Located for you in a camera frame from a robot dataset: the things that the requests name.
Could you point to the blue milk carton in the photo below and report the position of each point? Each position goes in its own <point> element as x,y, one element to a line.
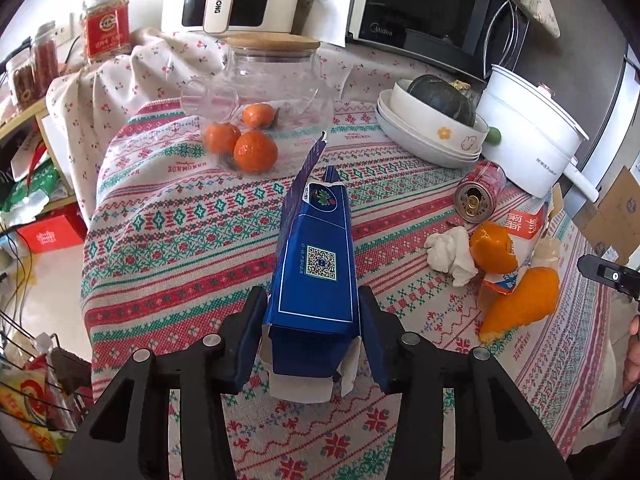
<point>315,270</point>

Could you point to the grey refrigerator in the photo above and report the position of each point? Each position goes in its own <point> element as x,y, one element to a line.
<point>615,110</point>

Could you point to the red gift box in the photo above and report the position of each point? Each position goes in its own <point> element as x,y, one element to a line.
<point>50,232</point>

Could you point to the white plate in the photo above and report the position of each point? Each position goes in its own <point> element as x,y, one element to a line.
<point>420,157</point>

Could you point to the glass jar with red label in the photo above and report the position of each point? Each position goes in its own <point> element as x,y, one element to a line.
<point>106,30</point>

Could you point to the green lime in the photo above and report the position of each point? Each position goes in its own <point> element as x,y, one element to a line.
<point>494,136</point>

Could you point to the black microwave oven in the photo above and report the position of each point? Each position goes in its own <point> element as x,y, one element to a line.
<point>425,5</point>

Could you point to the tangerine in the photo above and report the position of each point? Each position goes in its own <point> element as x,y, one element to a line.
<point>222,137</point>
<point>255,152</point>
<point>258,114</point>

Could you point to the white red blue carton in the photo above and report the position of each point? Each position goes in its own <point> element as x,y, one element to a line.
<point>527,230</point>

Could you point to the orange peel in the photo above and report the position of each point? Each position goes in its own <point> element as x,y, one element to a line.
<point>492,247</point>
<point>525,300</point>

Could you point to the patterned tablecloth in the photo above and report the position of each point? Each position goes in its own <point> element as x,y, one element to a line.
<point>175,270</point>

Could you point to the orange plastic bag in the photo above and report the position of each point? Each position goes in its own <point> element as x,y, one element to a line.
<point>30,410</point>

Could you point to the glass jar with wooden lid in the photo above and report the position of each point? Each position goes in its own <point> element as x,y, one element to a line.
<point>275,80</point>

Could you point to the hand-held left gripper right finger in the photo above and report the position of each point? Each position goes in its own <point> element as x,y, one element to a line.
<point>377,345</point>

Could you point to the wooden shelf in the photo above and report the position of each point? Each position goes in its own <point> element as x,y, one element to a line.
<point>20,127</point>

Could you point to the cardboard box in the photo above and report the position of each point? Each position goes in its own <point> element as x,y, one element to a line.
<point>615,210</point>

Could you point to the jar of dried chili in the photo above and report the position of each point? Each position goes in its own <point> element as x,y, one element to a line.
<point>21,82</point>
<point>46,55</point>

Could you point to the green packet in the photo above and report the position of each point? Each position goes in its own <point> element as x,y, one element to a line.
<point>35,185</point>

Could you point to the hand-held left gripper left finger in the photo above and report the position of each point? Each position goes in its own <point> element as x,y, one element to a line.
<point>245,345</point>

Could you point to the stacked white bowls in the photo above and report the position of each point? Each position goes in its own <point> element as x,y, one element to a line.
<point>400,132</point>

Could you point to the crumpled white paper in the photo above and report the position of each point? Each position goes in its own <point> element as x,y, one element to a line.
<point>450,255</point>

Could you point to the dark green squash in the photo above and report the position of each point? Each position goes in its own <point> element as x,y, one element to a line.
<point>442,97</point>

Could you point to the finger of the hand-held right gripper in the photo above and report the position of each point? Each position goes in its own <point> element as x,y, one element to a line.
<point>607,275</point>

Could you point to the white electric pot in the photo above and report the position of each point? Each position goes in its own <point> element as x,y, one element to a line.
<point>525,135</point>

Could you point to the person's right hand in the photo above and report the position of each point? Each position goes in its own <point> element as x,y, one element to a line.
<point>632,355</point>

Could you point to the red soda can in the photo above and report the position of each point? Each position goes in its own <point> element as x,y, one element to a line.
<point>480,190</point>

